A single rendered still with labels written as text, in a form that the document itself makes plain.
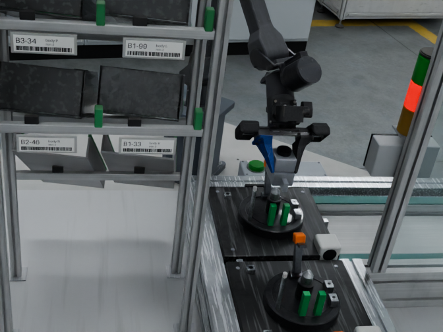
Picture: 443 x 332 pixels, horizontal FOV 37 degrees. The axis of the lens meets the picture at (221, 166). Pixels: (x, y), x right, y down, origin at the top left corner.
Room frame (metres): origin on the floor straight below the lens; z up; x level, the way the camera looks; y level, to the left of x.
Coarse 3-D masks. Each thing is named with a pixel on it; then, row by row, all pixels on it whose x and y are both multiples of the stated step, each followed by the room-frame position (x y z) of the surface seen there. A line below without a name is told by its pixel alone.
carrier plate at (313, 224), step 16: (240, 192) 1.23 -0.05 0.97; (256, 192) 1.24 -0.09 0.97; (288, 192) 1.26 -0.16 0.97; (304, 192) 1.26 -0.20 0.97; (224, 208) 1.16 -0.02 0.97; (304, 208) 1.20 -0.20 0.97; (224, 224) 1.10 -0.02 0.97; (240, 224) 1.11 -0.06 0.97; (304, 224) 1.14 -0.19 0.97; (320, 224) 1.15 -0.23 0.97; (224, 240) 1.05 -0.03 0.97; (240, 240) 1.06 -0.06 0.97; (256, 240) 1.06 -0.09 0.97; (272, 240) 1.07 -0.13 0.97; (288, 240) 1.08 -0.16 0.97; (224, 256) 1.00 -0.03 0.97; (240, 256) 1.01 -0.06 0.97; (256, 256) 1.02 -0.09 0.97; (272, 256) 1.02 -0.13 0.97; (288, 256) 1.03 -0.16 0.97; (304, 256) 1.04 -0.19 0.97
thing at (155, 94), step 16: (112, 80) 0.93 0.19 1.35; (128, 80) 0.93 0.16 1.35; (144, 80) 0.93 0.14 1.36; (160, 80) 0.93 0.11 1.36; (176, 80) 0.94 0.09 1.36; (112, 96) 0.92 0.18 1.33; (128, 96) 0.92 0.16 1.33; (144, 96) 0.92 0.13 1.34; (160, 96) 0.92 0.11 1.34; (176, 96) 0.93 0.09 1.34; (112, 112) 0.91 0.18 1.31; (128, 112) 0.91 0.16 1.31; (144, 112) 0.91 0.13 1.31; (160, 112) 0.91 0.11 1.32; (176, 112) 0.92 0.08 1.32
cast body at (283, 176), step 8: (280, 152) 1.13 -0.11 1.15; (288, 152) 1.13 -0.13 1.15; (280, 160) 1.12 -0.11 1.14; (288, 160) 1.12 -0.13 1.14; (296, 160) 1.12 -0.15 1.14; (280, 168) 1.12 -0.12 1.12; (288, 168) 1.12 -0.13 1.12; (272, 176) 1.12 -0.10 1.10; (280, 176) 1.11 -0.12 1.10; (288, 176) 1.12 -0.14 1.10; (272, 184) 1.11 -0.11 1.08; (280, 184) 1.11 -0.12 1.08; (288, 184) 1.09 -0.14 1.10
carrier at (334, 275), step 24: (240, 264) 0.98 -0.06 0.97; (264, 264) 0.99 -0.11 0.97; (288, 264) 1.00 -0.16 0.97; (312, 264) 1.01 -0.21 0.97; (336, 264) 1.02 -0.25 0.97; (240, 288) 0.92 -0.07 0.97; (264, 288) 0.93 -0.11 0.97; (288, 288) 0.91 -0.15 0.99; (312, 288) 0.89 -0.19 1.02; (336, 288) 0.95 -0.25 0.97; (240, 312) 0.85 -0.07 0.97; (264, 312) 0.86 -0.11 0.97; (288, 312) 0.85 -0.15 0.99; (312, 312) 0.86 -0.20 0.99; (336, 312) 0.87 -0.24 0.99; (360, 312) 0.90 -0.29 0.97
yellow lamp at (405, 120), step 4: (404, 108) 1.07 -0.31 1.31; (404, 112) 1.06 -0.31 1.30; (408, 112) 1.06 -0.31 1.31; (412, 112) 1.05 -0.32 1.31; (400, 116) 1.08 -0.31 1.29; (404, 116) 1.06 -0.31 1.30; (408, 116) 1.06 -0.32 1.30; (412, 116) 1.05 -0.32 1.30; (400, 120) 1.07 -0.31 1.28; (404, 120) 1.06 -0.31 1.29; (408, 120) 1.05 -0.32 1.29; (400, 124) 1.07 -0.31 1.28; (404, 124) 1.06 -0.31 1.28; (408, 124) 1.05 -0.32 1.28; (400, 128) 1.06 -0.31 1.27; (404, 128) 1.06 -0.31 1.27; (408, 128) 1.05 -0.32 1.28; (400, 132) 1.06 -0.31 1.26; (404, 132) 1.05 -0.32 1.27
